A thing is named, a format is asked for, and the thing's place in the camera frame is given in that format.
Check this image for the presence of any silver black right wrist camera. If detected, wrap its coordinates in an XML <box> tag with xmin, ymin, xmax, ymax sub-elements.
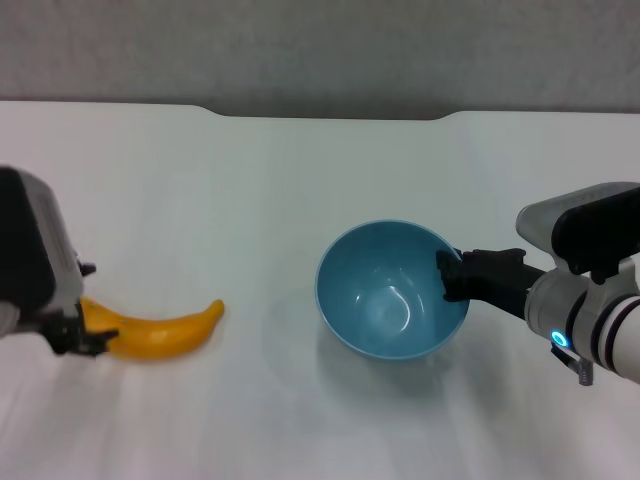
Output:
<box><xmin>516</xmin><ymin>182</ymin><xmax>640</xmax><ymax>286</ymax></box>

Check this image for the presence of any blue bowl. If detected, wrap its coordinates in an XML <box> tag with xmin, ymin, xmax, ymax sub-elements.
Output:
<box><xmin>314</xmin><ymin>219</ymin><xmax>471</xmax><ymax>362</ymax></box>

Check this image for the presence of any right arm cable connector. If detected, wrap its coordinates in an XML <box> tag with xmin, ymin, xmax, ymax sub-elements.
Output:
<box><xmin>549</xmin><ymin>344</ymin><xmax>596</xmax><ymax>387</ymax></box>

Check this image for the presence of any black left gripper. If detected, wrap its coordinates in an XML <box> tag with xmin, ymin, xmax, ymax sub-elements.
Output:
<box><xmin>40</xmin><ymin>260</ymin><xmax>121</xmax><ymax>361</ymax></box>

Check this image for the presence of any yellow banana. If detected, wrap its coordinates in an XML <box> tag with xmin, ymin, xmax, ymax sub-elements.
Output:
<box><xmin>79</xmin><ymin>297</ymin><xmax>226</xmax><ymax>361</ymax></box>

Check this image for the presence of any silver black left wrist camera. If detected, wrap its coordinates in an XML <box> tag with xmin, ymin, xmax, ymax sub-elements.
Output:
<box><xmin>0</xmin><ymin>166</ymin><xmax>85</xmax><ymax>322</ymax></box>

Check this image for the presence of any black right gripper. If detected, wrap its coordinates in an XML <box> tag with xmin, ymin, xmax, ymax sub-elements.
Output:
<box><xmin>433</xmin><ymin>247</ymin><xmax>547</xmax><ymax>322</ymax></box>

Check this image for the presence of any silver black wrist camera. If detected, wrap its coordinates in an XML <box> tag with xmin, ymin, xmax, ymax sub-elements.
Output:
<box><xmin>0</xmin><ymin>166</ymin><xmax>85</xmax><ymax>322</ymax></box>
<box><xmin>516</xmin><ymin>182</ymin><xmax>640</xmax><ymax>286</ymax></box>

